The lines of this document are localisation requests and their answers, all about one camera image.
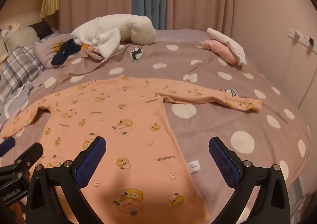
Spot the yellow fringed cloth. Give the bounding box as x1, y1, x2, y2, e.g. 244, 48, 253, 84
40, 0, 60, 19

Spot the dark brown pillow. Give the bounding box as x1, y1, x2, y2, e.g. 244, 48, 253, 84
27, 21, 54, 40

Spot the beige pillow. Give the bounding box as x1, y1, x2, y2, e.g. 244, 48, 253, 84
4, 27, 40, 49

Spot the white fleece garment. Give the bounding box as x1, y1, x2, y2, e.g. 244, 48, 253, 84
71, 14, 157, 59

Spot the plaid pillow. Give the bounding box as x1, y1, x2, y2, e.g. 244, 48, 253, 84
0, 45, 45, 86

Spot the small pink cloth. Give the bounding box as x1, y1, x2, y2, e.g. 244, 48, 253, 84
88, 45, 104, 60

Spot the orange duck print pajama top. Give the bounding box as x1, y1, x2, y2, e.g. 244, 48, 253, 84
0, 75, 262, 224

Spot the folded pink garment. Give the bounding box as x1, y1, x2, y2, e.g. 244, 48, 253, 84
202, 39, 238, 65

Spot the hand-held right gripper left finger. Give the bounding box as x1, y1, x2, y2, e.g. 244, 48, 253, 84
26, 136, 107, 224

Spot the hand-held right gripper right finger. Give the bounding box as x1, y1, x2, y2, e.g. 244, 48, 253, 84
209, 136, 291, 224

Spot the folded white garment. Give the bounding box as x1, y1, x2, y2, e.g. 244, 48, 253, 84
206, 28, 247, 66

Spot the dark navy cloth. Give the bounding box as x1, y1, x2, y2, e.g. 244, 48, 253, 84
51, 39, 83, 65

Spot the mauve polka dot bedspread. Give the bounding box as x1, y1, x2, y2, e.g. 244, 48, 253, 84
0, 28, 313, 224

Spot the white wall socket strip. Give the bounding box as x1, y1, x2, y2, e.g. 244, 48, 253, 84
287, 27, 317, 53

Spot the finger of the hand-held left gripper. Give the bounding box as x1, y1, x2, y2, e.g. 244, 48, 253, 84
0, 138, 16, 157
13, 142, 44, 169

